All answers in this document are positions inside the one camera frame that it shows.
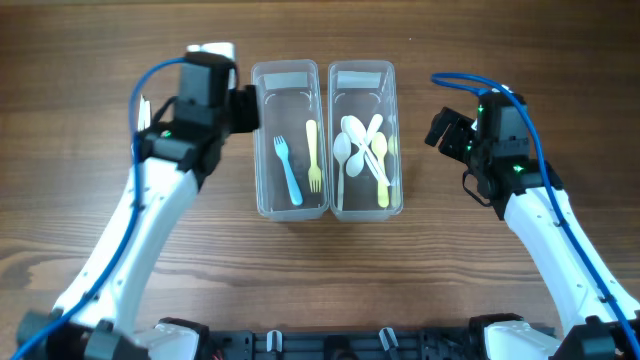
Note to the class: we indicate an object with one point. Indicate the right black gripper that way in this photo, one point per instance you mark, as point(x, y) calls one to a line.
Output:
point(460, 126)

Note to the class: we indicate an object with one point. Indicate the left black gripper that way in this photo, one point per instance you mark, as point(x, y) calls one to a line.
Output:
point(247, 108)

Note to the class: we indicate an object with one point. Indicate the clear plastic container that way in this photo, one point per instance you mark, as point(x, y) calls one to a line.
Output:
point(288, 95)
point(362, 88)

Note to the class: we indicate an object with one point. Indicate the pale blue plastic fork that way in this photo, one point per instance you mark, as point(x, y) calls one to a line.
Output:
point(282, 151)

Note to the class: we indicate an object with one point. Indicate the cream plastic spoon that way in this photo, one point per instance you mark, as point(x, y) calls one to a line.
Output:
point(381, 170)

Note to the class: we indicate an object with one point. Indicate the white plastic spoon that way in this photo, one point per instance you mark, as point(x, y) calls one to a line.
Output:
point(341, 152)
point(355, 130)
point(377, 174)
point(355, 163)

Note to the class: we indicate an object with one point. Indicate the white plastic fork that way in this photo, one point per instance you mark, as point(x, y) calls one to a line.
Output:
point(142, 99)
point(145, 115)

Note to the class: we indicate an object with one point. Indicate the cream plastic fork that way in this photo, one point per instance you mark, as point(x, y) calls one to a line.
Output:
point(314, 172)

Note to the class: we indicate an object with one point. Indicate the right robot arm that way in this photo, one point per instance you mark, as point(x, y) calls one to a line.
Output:
point(599, 319)

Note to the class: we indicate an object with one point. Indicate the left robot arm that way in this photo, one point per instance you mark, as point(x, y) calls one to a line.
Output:
point(94, 318)

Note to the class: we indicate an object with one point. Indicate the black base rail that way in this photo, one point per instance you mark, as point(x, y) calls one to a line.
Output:
point(350, 344)

